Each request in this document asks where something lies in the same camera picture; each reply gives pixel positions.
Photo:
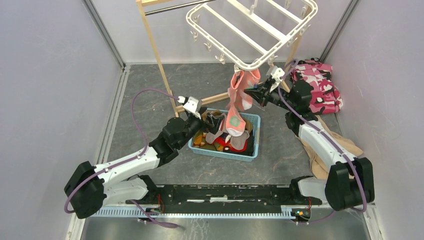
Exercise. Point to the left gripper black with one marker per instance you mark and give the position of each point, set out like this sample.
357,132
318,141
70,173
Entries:
206,127

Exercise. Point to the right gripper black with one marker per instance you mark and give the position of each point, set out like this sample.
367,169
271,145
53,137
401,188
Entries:
262,94

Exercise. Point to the white clip hanger frame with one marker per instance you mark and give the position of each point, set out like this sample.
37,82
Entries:
249,33

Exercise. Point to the grey brown striped sock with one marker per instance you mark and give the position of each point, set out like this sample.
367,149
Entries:
244,136

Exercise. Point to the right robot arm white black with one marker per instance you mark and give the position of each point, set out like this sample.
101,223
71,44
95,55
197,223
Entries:
350,180

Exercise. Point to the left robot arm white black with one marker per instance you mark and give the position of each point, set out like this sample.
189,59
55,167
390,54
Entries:
91,187

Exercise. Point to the red sock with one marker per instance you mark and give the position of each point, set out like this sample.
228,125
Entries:
229,146

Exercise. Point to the olive yellow sock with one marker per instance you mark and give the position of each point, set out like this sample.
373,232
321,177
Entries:
199,141

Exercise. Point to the blue plastic basket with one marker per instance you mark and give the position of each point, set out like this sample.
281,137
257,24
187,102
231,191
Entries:
247,155

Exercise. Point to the pink camouflage bag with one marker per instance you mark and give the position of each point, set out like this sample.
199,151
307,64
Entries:
325,97

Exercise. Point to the beige cloth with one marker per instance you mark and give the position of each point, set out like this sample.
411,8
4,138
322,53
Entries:
317,165

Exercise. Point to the black metal rod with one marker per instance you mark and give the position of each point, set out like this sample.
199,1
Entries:
176,7

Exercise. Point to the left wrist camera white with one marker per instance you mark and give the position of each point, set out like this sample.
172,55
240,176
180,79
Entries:
191,105

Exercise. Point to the wooden rack frame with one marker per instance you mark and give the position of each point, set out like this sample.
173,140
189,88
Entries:
155,56

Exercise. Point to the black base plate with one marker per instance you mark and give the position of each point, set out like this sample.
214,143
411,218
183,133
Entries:
225,199

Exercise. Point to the toothed cable rail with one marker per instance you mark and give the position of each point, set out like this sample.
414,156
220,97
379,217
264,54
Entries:
135,212

